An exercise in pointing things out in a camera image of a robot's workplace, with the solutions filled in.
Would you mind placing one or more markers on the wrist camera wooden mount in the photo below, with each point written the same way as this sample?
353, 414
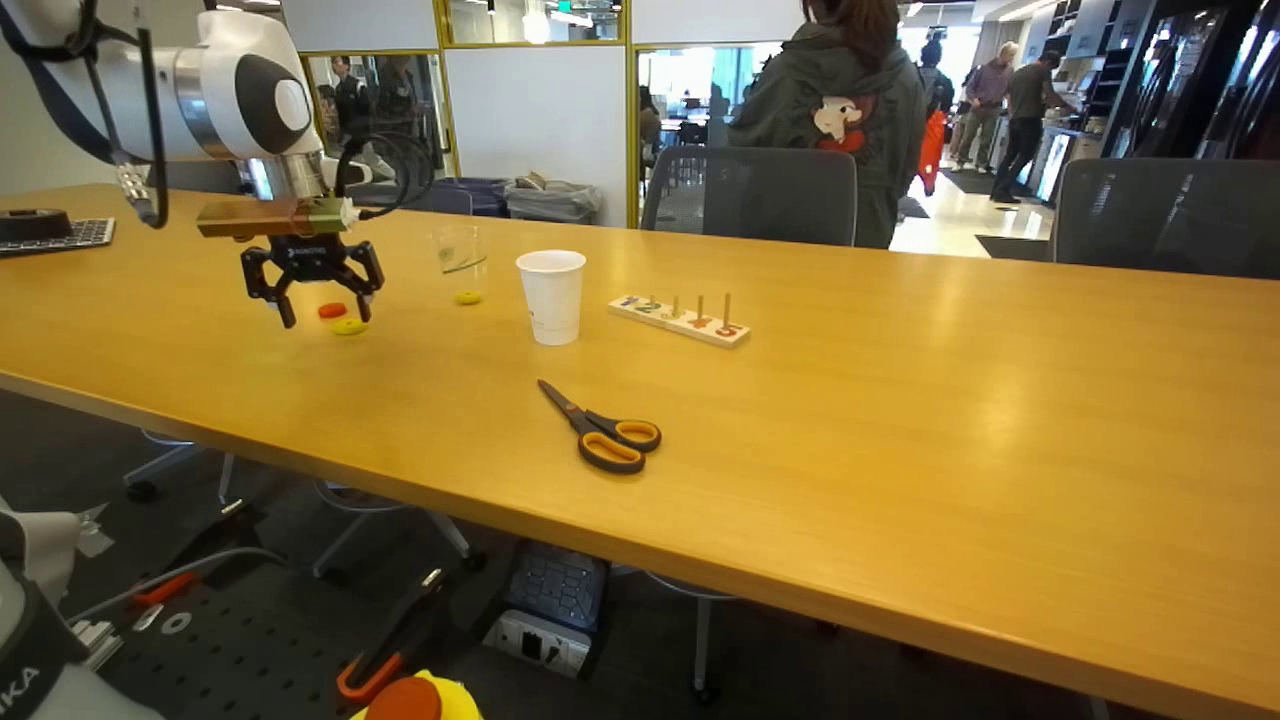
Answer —
279, 217

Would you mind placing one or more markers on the grey office chair right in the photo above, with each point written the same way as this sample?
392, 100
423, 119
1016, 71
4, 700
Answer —
1217, 217

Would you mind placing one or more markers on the white number peg board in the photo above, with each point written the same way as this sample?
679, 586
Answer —
682, 320

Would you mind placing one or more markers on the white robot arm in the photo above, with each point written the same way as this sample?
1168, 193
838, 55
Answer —
234, 92

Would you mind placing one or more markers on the orange handled scissors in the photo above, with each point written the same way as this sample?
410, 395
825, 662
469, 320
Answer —
610, 445

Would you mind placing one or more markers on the black keyboard device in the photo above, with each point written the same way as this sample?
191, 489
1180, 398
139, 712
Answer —
49, 231

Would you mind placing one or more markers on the person in green hoodie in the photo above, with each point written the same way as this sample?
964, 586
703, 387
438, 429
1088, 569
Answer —
847, 85

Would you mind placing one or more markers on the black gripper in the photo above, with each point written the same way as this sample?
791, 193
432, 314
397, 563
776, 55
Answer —
308, 259

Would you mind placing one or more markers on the power strip on floor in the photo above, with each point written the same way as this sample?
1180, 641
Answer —
537, 641

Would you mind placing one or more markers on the yellow red emergency stop button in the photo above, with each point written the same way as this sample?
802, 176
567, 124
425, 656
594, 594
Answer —
423, 697

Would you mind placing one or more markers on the white paper cup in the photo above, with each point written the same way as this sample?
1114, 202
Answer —
551, 281

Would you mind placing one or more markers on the grey office chair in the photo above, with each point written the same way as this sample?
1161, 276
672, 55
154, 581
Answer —
1217, 217
765, 193

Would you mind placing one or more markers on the clear plastic cup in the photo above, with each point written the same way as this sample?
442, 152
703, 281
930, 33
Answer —
460, 270

